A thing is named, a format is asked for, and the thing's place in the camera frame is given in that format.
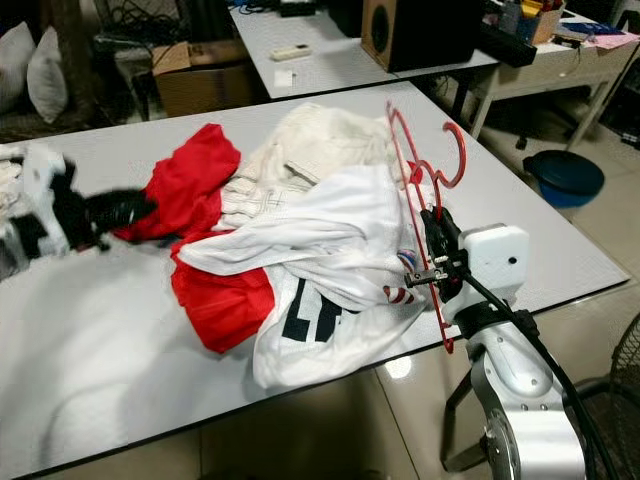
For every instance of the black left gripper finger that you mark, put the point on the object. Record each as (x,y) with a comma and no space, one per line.
(138,205)
(128,228)

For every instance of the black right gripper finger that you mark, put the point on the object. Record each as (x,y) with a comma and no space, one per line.
(446,238)
(428,235)

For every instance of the red plastic hanger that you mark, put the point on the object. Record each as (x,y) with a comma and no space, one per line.
(463,152)

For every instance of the plain white shirt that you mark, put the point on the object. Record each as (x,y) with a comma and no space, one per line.
(300,235)

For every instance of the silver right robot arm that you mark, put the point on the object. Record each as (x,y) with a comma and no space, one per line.
(525,400)

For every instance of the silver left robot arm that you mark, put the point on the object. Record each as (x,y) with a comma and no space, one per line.
(20,245)

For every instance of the white garment with colour print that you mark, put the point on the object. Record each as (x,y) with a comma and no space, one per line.
(10,180)

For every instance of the white jersey with black numbers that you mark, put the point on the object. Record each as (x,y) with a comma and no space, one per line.
(370,335)

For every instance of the red garment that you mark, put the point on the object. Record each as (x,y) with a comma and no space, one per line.
(220,300)

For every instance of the brown cardboard box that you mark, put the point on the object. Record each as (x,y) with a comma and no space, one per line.
(210,90)

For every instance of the grey pillow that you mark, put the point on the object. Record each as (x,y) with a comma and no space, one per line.
(15,65)
(48,75)

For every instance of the cream garment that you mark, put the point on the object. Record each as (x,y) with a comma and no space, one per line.
(310,140)

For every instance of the small white paper card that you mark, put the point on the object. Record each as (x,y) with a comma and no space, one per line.
(285,78)

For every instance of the wooden speaker with black front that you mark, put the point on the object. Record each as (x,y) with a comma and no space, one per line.
(430,35)

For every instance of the long black device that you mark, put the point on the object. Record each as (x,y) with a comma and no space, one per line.
(510,45)

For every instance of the white desk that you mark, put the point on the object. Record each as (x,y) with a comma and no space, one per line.
(560,65)

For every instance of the white remote control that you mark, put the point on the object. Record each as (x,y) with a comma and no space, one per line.
(290,53)

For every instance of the black floor fan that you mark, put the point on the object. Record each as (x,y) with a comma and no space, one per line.
(615,420)

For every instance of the pink paper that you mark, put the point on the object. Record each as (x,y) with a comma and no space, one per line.
(615,40)

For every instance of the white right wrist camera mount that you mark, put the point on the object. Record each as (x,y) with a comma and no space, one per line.
(498,262)

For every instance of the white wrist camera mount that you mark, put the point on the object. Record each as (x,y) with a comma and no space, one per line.
(48,170)
(498,262)

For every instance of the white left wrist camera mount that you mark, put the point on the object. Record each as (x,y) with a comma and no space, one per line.
(48,170)

